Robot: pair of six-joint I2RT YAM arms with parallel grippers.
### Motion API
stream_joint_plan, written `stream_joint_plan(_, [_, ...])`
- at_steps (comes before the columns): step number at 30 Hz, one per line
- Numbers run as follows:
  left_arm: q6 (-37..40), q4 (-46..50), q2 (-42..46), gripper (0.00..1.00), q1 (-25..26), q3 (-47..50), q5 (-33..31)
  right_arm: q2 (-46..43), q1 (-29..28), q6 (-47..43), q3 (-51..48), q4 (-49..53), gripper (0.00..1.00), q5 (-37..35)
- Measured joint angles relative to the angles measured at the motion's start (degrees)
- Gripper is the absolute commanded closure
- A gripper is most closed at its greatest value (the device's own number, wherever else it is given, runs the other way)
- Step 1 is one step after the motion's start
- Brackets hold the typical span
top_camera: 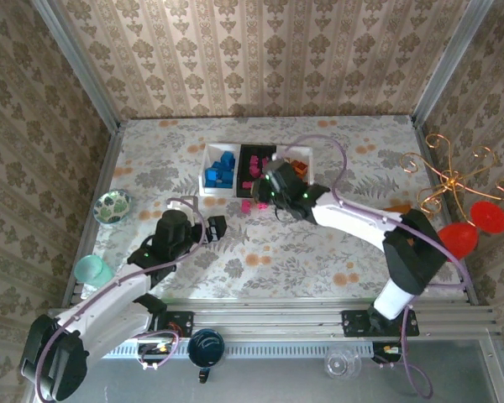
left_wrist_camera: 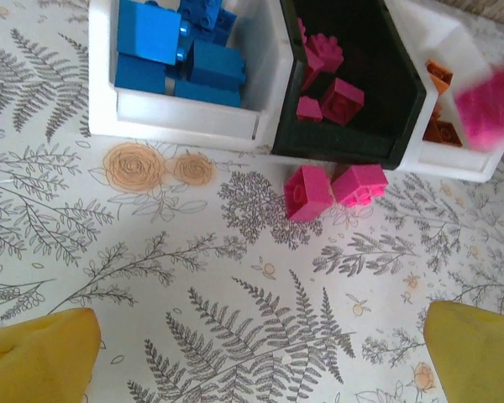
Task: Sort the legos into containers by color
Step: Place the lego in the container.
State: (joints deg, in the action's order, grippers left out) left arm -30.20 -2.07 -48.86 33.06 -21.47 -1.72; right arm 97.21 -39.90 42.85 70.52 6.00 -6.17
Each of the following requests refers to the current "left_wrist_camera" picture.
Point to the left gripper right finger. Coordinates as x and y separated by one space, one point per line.
479 357

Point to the black plastic bin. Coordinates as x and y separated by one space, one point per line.
332 144

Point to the pink lego brick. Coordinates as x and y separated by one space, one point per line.
342 101
325 52
306 193
359 184
301 31
308 110
487 109

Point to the blue lego brick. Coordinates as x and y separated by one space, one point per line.
149 29
206 94
216 65
138 75
206 14

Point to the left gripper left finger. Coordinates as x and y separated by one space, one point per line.
33 361

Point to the orange lego brick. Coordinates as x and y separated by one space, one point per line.
439 75
443 134

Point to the white plastic bin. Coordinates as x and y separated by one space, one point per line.
185 126
449 163

